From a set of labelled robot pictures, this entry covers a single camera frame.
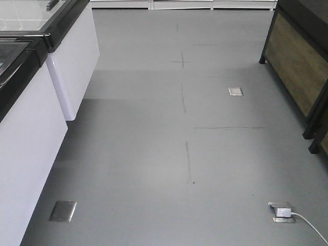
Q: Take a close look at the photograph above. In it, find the small far floor socket plate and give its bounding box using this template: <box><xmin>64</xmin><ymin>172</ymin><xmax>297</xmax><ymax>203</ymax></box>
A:
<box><xmin>228</xmin><ymin>87</ymin><xmax>243</xmax><ymax>96</ymax></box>

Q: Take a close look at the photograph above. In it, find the far white chest freezer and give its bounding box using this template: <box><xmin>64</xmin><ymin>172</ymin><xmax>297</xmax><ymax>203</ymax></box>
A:
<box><xmin>1</xmin><ymin>1</ymin><xmax>100</xmax><ymax>121</ymax></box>

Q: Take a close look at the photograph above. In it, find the white chest freezer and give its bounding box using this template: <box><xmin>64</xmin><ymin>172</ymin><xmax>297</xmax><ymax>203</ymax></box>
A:
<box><xmin>1</xmin><ymin>1</ymin><xmax>100</xmax><ymax>121</ymax></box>
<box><xmin>1</xmin><ymin>38</ymin><xmax>68</xmax><ymax>245</ymax></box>

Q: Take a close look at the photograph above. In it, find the white shelf base row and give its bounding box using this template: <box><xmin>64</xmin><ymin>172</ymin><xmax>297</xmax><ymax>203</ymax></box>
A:
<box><xmin>91</xmin><ymin>0</ymin><xmax>277</xmax><ymax>10</ymax></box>

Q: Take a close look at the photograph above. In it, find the near white chest freezer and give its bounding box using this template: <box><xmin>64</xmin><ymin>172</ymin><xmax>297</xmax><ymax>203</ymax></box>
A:
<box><xmin>1</xmin><ymin>38</ymin><xmax>68</xmax><ymax>245</ymax></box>

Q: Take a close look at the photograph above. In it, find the open steel floor socket box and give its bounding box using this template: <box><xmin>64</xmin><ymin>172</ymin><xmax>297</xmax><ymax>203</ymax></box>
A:
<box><xmin>268</xmin><ymin>202</ymin><xmax>296</xmax><ymax>223</ymax></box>

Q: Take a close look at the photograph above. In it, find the white power adapter plug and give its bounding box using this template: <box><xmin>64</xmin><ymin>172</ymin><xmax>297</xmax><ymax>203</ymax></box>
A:
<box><xmin>274</xmin><ymin>207</ymin><xmax>292</xmax><ymax>218</ymax></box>

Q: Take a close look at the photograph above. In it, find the wooden black-framed display stand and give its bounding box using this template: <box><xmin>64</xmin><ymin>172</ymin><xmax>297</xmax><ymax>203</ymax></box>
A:
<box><xmin>259</xmin><ymin>1</ymin><xmax>327</xmax><ymax>139</ymax></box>

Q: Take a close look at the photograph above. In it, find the white power cable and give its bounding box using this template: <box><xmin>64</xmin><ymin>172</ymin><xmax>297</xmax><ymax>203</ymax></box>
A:
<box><xmin>290</xmin><ymin>212</ymin><xmax>328</xmax><ymax>245</ymax></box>

